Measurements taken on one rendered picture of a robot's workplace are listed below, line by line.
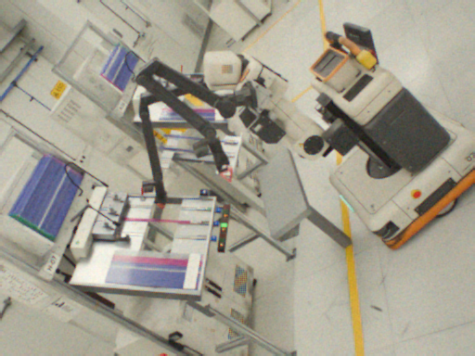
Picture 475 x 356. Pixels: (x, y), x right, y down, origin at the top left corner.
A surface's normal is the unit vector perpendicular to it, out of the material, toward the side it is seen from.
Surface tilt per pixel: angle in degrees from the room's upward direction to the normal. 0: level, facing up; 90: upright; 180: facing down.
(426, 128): 90
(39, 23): 90
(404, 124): 90
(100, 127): 90
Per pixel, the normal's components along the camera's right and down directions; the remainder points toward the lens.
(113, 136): -0.18, 0.69
